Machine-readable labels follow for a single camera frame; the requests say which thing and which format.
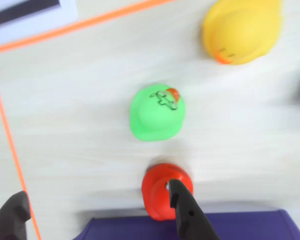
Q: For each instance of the yellow rubber duck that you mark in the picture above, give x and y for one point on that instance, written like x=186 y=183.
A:
x=242 y=30

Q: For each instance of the red rubber duck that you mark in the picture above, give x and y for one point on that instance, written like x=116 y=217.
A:
x=157 y=197

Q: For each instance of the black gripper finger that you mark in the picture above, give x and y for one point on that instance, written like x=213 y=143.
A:
x=10 y=217
x=190 y=220

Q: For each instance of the blue plastic box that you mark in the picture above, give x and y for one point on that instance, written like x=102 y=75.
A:
x=130 y=228

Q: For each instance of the white paper sheet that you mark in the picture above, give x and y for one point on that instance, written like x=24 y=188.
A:
x=27 y=25

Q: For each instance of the green rubber duck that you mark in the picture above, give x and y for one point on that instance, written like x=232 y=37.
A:
x=155 y=120

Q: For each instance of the orange tape border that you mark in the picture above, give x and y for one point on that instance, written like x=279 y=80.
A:
x=5 y=122

